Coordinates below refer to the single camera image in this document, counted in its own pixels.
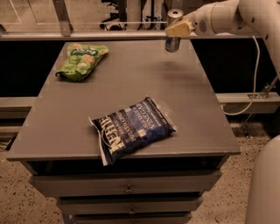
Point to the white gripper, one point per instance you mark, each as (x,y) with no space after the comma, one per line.
(202,22)

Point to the silver blue redbull can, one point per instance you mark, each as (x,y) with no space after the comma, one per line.
(172,41)

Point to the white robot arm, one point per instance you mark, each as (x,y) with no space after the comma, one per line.
(246,17)

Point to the green chip bag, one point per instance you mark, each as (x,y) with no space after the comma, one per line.
(81,61)

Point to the blue kettle chip bag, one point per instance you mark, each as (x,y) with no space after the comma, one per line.
(126,131)

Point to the black office chair base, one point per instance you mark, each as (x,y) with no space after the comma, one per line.
(117,20)

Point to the grey drawer cabinet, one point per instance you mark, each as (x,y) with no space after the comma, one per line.
(161,183)

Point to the metal railing frame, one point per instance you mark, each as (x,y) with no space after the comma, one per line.
(32,20)

